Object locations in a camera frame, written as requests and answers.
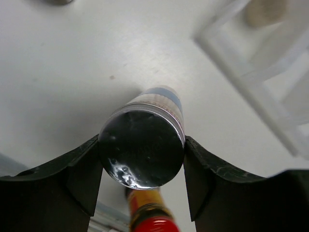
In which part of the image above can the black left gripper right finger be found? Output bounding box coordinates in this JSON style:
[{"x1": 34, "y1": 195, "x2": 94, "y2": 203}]
[{"x1": 183, "y1": 136, "x2": 309, "y2": 232}]

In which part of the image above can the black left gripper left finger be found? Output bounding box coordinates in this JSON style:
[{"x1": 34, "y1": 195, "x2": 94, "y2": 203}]
[{"x1": 0, "y1": 136, "x2": 103, "y2": 232}]

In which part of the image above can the white blue-label silver-lid shaker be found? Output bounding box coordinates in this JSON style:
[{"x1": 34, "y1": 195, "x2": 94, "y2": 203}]
[{"x1": 98, "y1": 86, "x2": 185, "y2": 190}]

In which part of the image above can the beige powder silver-lid jar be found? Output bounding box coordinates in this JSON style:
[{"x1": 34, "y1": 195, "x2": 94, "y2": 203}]
[{"x1": 244, "y1": 0, "x2": 289, "y2": 28}]

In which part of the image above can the red-cap brown sauce bottle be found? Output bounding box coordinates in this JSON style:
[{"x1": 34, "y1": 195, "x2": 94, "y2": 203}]
[{"x1": 125, "y1": 188, "x2": 180, "y2": 232}]

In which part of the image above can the white three-compartment plastic tray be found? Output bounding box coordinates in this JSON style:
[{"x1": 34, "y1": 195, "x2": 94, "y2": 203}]
[{"x1": 195, "y1": 0, "x2": 309, "y2": 159}]

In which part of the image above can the white-lid dark spice jar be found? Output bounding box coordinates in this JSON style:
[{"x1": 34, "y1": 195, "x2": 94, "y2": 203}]
[{"x1": 42, "y1": 0, "x2": 74, "y2": 6}]

